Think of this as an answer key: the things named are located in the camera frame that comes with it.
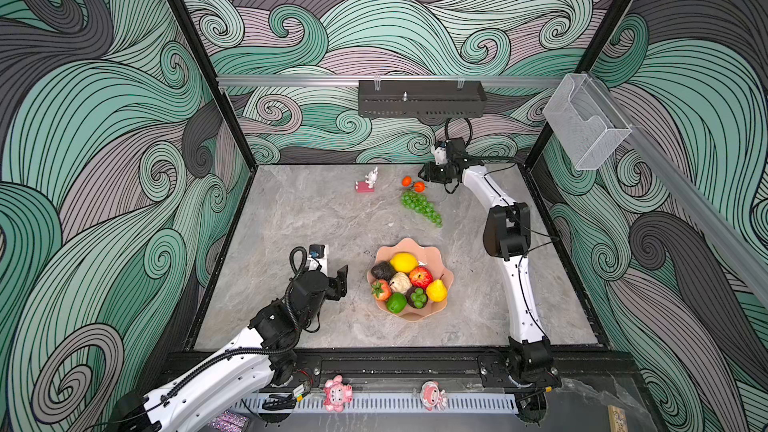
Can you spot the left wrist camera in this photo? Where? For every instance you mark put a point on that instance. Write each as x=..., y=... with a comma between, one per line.
x=317, y=258

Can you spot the white rabbit figurine pink base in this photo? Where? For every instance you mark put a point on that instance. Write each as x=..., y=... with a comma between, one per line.
x=367, y=185

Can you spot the green fake lime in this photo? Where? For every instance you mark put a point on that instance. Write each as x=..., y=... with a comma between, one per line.
x=396, y=303

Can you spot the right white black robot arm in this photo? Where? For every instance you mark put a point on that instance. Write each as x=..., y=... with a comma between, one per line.
x=507, y=240

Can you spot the pink scalloped fruit bowl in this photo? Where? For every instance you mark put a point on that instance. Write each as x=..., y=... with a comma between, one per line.
x=429, y=257

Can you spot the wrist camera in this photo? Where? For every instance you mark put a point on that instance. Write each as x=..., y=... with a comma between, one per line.
x=317, y=258
x=440, y=154

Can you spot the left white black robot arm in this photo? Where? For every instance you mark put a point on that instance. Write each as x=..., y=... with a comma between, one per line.
x=260, y=355

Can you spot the small yellow fake pear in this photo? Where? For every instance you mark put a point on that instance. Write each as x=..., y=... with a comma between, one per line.
x=437, y=291

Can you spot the dark fake avocado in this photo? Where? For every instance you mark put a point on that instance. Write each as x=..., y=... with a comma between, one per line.
x=383, y=271

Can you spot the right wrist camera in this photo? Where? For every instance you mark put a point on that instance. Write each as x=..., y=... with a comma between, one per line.
x=440, y=154

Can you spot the clear acrylic wall box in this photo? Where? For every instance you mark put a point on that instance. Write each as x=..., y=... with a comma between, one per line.
x=587, y=121

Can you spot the black perforated wall tray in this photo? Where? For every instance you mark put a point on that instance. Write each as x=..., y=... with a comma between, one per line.
x=423, y=99

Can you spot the white slotted cable duct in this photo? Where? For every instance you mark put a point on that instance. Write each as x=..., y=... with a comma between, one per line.
x=363, y=403

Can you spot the pink cartoon figurine left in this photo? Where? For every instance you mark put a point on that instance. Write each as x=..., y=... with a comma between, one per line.
x=337, y=394

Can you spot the pink cartoon figurine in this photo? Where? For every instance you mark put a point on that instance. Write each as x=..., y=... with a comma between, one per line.
x=432, y=397
x=337, y=394

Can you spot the purple glitter cylinder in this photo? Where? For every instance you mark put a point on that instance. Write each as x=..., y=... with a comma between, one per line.
x=229, y=422

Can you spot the pink cartoon figurine right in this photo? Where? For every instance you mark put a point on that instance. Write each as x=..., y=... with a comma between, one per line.
x=432, y=397

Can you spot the red fake apple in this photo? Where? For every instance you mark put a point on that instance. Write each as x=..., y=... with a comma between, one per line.
x=420, y=277

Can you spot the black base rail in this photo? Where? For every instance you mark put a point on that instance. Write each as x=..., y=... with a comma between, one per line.
x=485, y=365

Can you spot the green fake grape bunch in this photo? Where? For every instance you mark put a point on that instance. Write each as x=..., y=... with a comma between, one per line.
x=421, y=205

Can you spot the dark purple fake mangosteen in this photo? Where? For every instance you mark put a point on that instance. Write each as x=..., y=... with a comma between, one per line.
x=416, y=297

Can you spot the yellow fake lemon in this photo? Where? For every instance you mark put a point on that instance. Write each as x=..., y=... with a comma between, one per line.
x=404, y=262

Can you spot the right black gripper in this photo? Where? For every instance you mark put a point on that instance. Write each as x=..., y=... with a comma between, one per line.
x=430, y=168

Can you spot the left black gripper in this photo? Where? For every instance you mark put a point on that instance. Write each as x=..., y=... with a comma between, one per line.
x=337, y=285

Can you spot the red fake strawberry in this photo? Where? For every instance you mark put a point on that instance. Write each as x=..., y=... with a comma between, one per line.
x=381, y=290

